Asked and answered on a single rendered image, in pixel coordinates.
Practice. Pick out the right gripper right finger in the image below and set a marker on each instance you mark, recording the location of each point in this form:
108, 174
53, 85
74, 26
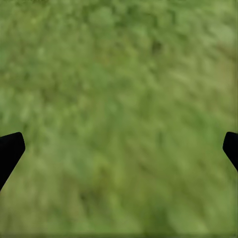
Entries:
230, 147

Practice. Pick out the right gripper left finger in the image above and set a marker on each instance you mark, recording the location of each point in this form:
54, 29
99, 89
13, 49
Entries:
12, 147

